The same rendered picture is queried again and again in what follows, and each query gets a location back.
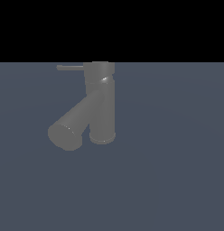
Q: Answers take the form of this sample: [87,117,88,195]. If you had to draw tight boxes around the grey faucet handle cap with lever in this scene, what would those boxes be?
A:
[56,60,116,85]

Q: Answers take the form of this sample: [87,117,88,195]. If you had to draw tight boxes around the grey faucet body with spout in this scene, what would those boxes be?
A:
[47,79,117,152]

